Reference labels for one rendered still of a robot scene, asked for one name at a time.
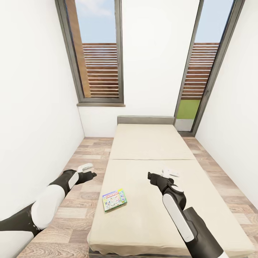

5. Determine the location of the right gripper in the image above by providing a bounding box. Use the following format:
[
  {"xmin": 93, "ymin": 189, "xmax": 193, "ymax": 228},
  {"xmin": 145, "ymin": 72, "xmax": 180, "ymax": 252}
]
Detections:
[{"xmin": 148, "ymin": 172, "xmax": 174, "ymax": 190}]

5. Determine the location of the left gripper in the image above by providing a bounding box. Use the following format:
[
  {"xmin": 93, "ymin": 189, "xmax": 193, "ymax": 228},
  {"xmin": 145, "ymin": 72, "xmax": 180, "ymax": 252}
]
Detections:
[{"xmin": 80, "ymin": 171, "xmax": 97, "ymax": 184}]

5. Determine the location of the board game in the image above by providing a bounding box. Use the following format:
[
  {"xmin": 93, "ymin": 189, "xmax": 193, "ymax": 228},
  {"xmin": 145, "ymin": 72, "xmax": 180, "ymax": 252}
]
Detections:
[{"xmin": 102, "ymin": 188, "xmax": 127, "ymax": 212}]

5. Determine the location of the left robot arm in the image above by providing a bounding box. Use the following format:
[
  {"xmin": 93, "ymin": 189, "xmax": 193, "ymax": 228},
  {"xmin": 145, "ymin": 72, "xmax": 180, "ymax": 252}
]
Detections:
[{"xmin": 0, "ymin": 163, "xmax": 97, "ymax": 258}]

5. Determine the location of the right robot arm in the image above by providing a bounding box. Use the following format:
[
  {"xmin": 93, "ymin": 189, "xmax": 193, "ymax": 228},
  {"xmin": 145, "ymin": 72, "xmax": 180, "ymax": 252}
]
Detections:
[{"xmin": 148, "ymin": 167, "xmax": 229, "ymax": 258}]

